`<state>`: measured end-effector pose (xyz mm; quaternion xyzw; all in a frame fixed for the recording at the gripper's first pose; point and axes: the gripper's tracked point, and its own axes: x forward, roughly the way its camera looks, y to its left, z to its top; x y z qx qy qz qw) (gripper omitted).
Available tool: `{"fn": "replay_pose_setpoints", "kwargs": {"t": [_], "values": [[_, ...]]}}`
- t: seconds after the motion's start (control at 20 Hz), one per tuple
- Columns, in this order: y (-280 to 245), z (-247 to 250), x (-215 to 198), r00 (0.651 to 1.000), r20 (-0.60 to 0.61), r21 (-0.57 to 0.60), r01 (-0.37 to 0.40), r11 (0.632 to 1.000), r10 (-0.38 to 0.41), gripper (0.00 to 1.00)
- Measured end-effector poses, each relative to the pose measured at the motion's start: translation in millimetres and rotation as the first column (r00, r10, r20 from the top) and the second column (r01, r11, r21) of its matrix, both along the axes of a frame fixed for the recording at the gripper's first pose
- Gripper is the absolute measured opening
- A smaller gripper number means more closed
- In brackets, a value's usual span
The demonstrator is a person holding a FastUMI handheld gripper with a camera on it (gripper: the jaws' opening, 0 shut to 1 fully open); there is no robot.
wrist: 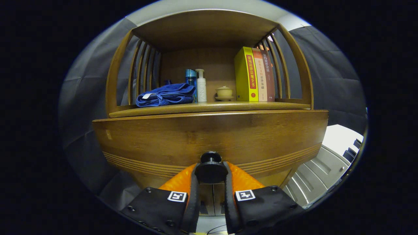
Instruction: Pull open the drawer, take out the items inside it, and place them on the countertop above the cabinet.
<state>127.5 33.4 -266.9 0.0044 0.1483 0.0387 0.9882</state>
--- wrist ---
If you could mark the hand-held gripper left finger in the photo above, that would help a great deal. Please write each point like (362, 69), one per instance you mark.
(193, 209)

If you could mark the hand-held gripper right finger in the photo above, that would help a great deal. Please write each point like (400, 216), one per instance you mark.
(228, 209)

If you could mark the wooden drawer with black knob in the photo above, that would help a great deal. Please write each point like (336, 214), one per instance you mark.
(163, 140)

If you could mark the wooden cabinet door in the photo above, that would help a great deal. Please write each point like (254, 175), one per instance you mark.
(218, 192)
(206, 192)

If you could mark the wooden countertop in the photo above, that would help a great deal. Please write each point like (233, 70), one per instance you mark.
(212, 106)

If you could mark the white side cabinet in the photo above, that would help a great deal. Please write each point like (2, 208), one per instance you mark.
(339, 137)

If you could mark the wooden cabinet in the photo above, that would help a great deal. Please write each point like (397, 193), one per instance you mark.
(202, 29)

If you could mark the folded blue towel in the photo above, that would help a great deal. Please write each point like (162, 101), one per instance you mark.
(166, 96)

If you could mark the beige lidded teacup with saucer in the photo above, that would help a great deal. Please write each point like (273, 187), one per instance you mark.
(224, 92)

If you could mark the white pump bottle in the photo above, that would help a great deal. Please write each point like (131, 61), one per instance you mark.
(201, 89)

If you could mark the teal blue bottle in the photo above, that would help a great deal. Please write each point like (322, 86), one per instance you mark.
(190, 78)

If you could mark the cream orange book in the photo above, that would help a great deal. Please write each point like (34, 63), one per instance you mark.
(261, 78)

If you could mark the small black block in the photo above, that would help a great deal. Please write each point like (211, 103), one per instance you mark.
(351, 154)
(357, 143)

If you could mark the thick yellow book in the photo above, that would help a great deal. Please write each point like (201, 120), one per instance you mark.
(243, 75)

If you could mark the brown book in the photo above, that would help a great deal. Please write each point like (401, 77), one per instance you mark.
(270, 78)

